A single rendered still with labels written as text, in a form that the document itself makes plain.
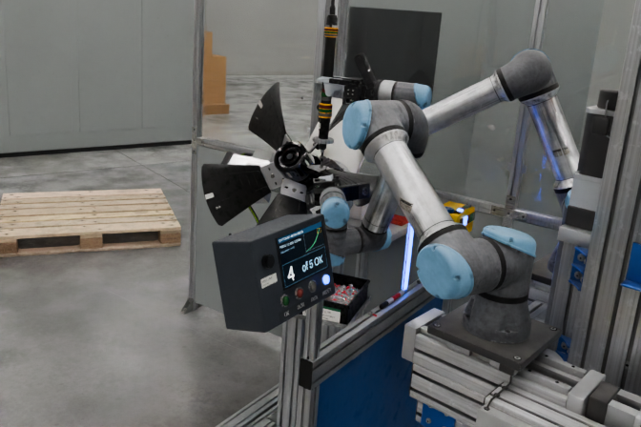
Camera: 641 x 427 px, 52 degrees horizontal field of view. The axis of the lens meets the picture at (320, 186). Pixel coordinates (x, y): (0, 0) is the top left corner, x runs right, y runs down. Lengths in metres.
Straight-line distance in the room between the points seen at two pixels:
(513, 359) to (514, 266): 0.19
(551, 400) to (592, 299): 0.25
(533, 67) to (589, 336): 0.71
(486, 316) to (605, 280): 0.27
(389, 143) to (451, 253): 0.32
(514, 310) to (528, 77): 0.66
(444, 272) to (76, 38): 6.38
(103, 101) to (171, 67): 0.87
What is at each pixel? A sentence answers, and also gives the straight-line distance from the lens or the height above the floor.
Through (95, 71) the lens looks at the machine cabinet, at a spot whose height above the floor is 0.87.
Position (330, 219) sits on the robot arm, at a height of 1.17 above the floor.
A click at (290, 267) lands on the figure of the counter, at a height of 1.18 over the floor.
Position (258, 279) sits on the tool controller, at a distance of 1.31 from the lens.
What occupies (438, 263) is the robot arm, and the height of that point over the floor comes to 1.23.
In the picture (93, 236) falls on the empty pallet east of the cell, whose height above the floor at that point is 0.11.
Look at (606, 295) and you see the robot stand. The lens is 1.58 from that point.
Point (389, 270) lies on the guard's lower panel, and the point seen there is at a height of 0.59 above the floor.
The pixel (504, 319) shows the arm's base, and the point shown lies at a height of 1.09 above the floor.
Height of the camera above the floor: 1.71
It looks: 15 degrees down
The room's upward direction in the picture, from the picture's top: 4 degrees clockwise
